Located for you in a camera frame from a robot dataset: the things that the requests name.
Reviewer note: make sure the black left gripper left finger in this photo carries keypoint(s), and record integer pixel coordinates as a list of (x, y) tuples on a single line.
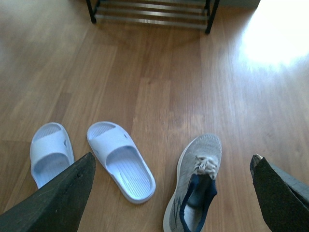
[(58, 206)]

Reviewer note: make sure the grey sneaker with navy collar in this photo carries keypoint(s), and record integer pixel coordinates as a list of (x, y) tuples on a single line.
[(197, 170)]

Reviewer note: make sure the black metal shoe rack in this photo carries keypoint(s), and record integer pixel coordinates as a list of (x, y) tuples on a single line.
[(194, 14)]

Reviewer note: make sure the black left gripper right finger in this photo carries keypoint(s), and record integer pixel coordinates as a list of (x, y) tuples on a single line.
[(283, 200)]

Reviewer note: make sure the light blue right slipper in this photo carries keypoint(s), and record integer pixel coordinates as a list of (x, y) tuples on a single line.
[(118, 154)]

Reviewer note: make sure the light blue slipper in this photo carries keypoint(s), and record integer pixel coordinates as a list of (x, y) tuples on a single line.
[(118, 154), (50, 153)]

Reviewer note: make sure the light blue left slipper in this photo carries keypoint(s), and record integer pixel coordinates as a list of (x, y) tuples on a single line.
[(50, 153)]

